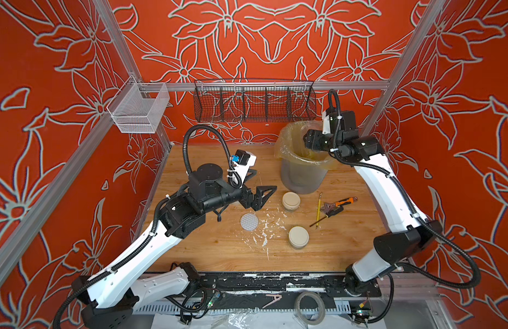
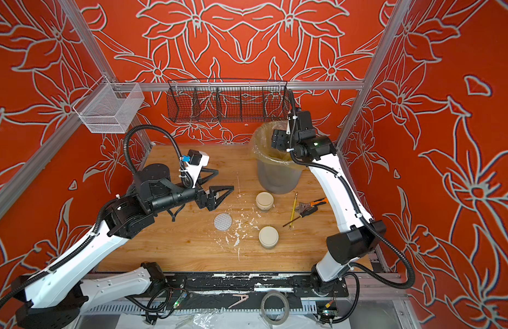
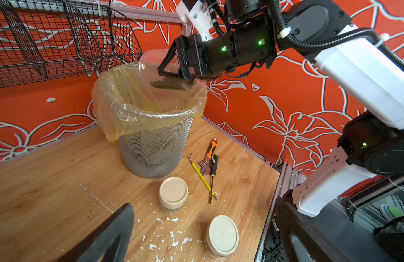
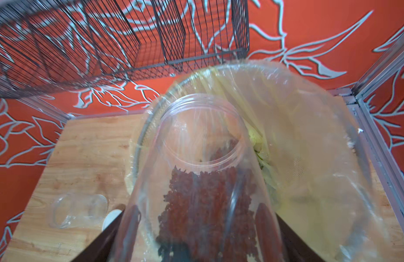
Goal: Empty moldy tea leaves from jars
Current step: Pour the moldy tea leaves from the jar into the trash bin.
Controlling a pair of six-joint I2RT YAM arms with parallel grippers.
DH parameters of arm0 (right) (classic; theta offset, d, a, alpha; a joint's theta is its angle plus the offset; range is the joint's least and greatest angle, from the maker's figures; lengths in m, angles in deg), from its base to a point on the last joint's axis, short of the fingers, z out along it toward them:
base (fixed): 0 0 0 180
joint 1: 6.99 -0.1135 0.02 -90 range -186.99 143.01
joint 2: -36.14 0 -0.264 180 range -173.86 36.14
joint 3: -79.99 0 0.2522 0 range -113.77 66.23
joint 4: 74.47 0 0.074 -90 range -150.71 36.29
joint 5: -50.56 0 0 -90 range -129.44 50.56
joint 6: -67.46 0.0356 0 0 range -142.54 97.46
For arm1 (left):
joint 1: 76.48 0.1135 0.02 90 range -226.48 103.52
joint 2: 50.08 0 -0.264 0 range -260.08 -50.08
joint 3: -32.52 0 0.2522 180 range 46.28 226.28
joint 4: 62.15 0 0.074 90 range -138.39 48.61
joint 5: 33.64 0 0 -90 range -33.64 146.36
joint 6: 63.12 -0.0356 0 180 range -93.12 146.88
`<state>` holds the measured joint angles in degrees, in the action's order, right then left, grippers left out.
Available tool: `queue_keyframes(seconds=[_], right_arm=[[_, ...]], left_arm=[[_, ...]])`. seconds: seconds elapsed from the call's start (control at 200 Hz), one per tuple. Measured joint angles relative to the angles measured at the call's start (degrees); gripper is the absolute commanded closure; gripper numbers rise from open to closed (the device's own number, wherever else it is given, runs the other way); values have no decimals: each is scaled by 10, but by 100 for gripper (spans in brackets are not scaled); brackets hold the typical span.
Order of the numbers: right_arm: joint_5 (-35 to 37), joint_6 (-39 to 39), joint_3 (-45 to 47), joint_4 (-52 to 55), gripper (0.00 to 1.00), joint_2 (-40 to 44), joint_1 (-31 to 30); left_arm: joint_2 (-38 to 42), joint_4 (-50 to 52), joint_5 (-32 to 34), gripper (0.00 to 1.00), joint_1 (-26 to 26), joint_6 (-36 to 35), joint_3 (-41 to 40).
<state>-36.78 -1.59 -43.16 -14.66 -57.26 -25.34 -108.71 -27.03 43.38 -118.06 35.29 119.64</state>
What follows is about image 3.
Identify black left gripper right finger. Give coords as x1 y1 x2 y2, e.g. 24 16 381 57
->
275 198 351 262

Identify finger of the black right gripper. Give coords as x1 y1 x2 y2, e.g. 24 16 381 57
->
157 44 189 80

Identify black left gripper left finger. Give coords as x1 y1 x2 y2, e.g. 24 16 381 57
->
58 203 134 262

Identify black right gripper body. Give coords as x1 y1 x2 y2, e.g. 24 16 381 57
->
175 16 277 80

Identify glass jar patterned lid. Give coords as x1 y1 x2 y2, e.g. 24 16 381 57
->
138 49 195 91

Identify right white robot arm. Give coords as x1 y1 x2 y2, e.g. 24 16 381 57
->
152 1 404 217

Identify glass jar beige lid front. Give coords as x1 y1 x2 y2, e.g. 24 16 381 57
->
204 215 239 259

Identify glass jar beige lid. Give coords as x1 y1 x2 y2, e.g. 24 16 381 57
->
204 215 239 259
158 176 188 213

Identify glass jar beige lid back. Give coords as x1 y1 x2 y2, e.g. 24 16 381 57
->
158 176 188 213

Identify translucent ribbed trash bin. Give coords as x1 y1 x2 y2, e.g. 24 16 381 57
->
119 117 193 179

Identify orange black utility pliers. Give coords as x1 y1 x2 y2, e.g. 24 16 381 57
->
199 139 218 175

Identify black bag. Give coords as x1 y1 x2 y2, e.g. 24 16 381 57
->
373 216 404 262

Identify yellow pencil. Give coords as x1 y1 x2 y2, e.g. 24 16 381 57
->
188 153 218 204

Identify black wire wall basket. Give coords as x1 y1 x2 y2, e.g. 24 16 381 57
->
0 0 143 88

